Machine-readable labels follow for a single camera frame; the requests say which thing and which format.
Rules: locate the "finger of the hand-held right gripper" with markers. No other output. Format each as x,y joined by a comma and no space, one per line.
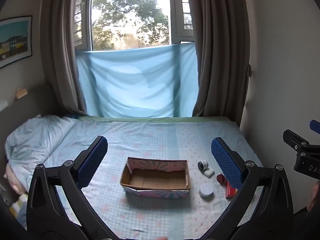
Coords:
315,125
292,137

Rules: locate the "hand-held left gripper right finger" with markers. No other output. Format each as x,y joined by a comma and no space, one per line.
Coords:
226,162

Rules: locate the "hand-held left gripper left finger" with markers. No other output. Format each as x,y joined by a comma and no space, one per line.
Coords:
92,162

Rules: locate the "white earbud case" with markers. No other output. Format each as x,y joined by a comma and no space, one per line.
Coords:
209,172

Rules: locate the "red carton box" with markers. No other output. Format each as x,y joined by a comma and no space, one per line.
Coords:
230,193

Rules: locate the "white round jar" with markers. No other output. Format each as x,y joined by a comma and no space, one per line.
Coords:
206,190

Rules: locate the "cardboard box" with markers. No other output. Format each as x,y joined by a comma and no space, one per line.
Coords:
140,182

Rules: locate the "person's right hand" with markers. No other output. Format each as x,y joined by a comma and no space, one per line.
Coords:
314,196

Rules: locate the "red-capped small jar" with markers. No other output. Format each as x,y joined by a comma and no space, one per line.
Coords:
221,178

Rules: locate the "light blue pillow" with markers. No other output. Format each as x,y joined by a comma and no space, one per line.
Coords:
37,140

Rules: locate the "pink pillow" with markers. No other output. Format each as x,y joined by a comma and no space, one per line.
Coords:
13,180

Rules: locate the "yellow striped cloth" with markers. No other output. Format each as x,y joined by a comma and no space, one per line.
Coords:
18,206

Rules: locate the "light blue hanging cloth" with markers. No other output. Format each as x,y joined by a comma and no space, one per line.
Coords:
135,85

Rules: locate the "small wooden block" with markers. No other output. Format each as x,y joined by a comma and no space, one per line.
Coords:
21,93

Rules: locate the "brown curtain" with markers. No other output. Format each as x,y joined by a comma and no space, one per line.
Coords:
220,55
60,55

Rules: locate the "window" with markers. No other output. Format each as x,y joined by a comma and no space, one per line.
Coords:
130,17

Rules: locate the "framed wall poster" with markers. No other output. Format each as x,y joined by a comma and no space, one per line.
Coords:
15,42

